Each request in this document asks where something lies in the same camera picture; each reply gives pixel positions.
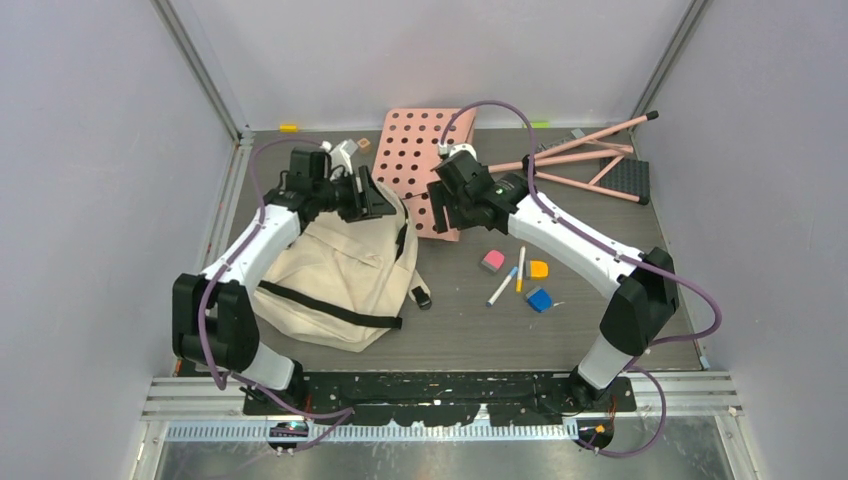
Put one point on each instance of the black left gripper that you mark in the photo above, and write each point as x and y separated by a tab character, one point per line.
374	204

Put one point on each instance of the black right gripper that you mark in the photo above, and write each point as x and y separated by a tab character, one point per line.
439	198

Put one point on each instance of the beige canvas backpack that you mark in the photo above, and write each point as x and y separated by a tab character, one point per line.
343	285

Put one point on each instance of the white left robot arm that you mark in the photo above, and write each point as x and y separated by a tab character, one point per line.
213	320

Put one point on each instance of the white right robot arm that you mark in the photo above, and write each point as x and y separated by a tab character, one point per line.
641	295

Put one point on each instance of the small wooden cube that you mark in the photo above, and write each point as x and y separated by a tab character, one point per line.
364	146

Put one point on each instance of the pink perforated music stand tray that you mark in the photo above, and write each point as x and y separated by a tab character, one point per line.
407	153

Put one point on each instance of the pink eraser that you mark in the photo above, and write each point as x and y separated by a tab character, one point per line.
492	261

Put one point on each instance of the white blue marker pen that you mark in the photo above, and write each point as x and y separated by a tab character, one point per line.
502	287

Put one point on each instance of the orange yellow eraser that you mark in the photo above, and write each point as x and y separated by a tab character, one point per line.
537	270

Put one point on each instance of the blue eraser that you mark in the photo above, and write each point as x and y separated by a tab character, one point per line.
539	300

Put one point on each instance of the grey lego strip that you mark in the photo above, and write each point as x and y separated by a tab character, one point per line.
572	135

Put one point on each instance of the pink folding tripod stand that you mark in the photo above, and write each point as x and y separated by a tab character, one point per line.
582	162

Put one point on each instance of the dark grey lego baseplate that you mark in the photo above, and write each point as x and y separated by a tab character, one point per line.
629	176

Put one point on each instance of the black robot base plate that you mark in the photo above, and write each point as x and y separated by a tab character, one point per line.
442	399

